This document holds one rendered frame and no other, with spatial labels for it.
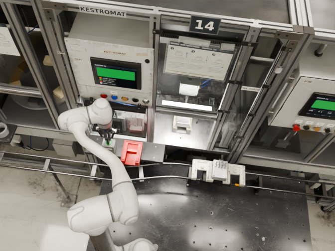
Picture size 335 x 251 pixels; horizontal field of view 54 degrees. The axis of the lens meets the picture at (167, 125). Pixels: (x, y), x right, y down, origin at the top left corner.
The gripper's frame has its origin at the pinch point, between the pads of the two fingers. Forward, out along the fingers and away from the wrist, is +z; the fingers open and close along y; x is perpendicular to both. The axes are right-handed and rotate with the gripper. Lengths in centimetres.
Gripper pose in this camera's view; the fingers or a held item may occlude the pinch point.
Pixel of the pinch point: (107, 139)
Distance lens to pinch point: 213.8
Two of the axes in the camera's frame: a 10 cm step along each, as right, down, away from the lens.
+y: -9.9, -1.3, 0.1
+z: -0.6, 5.1, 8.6
